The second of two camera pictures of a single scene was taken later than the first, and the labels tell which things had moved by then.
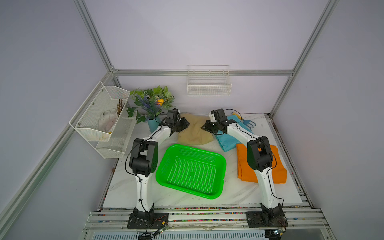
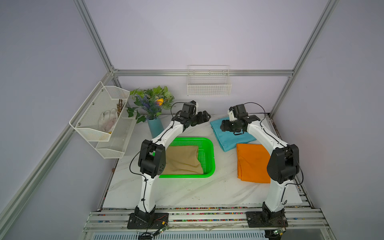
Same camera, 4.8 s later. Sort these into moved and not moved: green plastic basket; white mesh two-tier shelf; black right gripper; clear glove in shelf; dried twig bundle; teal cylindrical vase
Moved: green plastic basket; black right gripper
Not moved: teal cylindrical vase; dried twig bundle; white mesh two-tier shelf; clear glove in shelf
